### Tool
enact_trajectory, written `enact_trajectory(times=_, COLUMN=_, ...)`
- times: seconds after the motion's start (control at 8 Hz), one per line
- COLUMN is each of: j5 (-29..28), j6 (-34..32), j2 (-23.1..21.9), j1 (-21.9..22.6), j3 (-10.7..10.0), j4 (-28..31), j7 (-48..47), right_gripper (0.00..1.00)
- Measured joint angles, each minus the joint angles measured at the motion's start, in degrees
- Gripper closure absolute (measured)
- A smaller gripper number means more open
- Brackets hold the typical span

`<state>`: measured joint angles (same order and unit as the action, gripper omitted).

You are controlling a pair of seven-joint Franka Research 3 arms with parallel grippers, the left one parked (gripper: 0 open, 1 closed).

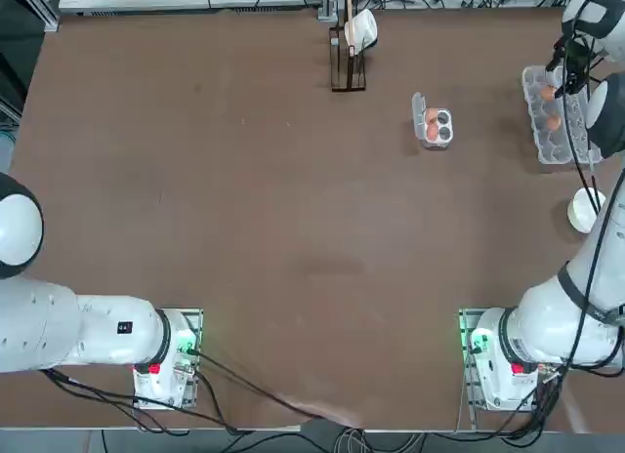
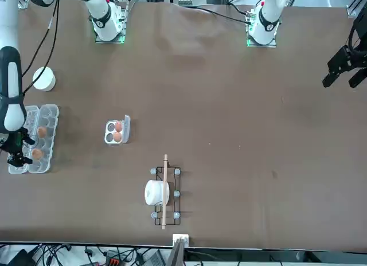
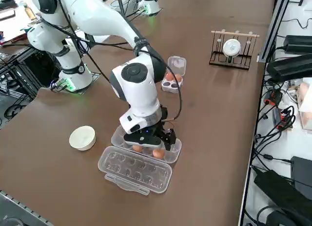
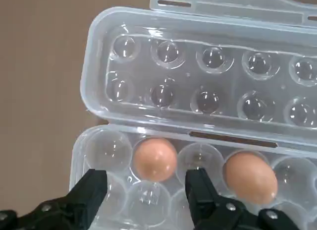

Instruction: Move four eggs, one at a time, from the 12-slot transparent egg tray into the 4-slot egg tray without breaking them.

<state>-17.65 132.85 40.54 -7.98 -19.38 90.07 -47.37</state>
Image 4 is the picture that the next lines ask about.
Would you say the transparent twelve-slot egg tray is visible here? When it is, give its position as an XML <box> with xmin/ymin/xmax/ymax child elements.
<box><xmin>70</xmin><ymin>0</ymin><xmax>317</xmax><ymax>230</ymax></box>

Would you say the light brown egg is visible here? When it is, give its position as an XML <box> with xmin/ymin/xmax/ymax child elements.
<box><xmin>133</xmin><ymin>137</ymin><xmax>178</xmax><ymax>183</ymax></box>
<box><xmin>222</xmin><ymin>150</ymin><xmax>278</xmax><ymax>205</ymax></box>

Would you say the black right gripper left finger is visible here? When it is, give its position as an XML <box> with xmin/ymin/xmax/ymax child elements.
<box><xmin>0</xmin><ymin>168</ymin><xmax>108</xmax><ymax>230</ymax></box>

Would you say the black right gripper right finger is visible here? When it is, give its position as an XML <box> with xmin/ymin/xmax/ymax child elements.
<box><xmin>185</xmin><ymin>168</ymin><xmax>304</xmax><ymax>230</ymax></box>

